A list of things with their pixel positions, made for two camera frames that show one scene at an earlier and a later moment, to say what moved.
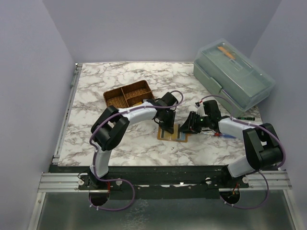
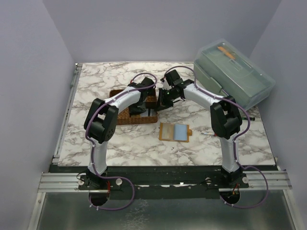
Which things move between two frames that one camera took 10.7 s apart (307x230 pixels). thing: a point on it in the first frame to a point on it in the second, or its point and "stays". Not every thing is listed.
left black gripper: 169,126 to 139,109
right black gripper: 189,125 to 162,104
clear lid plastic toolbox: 242,84 stays
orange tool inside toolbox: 229,54 stays
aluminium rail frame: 50,182 stays
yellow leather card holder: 178,135 stays
